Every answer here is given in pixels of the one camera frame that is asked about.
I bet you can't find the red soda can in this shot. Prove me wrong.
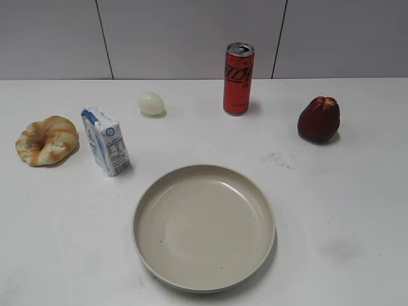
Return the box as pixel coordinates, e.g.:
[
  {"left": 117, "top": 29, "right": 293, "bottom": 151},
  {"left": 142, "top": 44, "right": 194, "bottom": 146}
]
[{"left": 223, "top": 42, "right": 255, "bottom": 115}]

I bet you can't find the striped bread ring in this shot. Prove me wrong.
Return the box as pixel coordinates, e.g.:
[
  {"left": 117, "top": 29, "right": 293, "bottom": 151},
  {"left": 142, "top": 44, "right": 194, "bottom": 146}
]
[{"left": 15, "top": 115, "right": 79, "bottom": 167}]

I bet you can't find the white egg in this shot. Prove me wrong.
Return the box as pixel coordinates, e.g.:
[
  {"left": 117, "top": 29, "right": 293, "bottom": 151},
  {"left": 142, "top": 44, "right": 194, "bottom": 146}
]
[{"left": 138, "top": 92, "right": 165, "bottom": 116}]

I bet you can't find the beige round plate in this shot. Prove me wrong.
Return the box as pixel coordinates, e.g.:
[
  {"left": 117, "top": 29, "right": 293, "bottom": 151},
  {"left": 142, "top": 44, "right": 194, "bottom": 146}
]
[{"left": 132, "top": 164, "right": 276, "bottom": 293}]

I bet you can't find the dark red wax apple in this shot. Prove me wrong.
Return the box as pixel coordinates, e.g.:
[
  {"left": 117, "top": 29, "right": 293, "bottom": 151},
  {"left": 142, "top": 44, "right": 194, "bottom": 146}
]
[{"left": 297, "top": 96, "right": 340, "bottom": 143}]

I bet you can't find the blue white milk carton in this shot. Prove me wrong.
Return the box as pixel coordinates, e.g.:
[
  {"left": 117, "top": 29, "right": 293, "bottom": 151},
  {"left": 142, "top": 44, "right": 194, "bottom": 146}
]
[{"left": 81, "top": 107, "right": 130, "bottom": 177}]

